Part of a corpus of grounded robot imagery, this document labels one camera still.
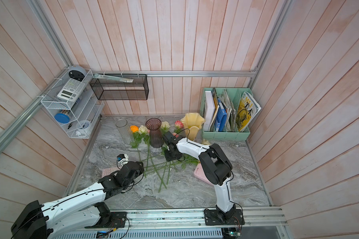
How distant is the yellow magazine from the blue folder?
13 cm

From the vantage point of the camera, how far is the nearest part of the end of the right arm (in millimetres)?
700

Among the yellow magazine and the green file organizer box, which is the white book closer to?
the green file organizer box

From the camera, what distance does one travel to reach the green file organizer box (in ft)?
3.08

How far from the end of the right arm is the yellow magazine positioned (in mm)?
516

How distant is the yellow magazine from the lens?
0.94 m

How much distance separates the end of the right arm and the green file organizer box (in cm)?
27

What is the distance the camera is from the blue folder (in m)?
0.94
